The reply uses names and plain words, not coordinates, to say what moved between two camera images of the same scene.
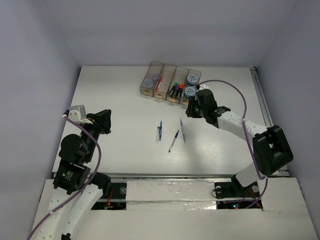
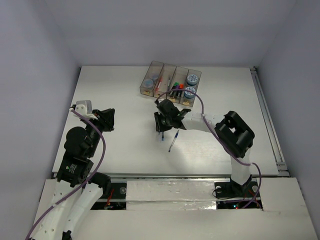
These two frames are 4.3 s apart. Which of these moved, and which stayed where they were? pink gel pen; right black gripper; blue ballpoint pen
Moved: right black gripper
Stayed: blue ballpoint pen; pink gel pen
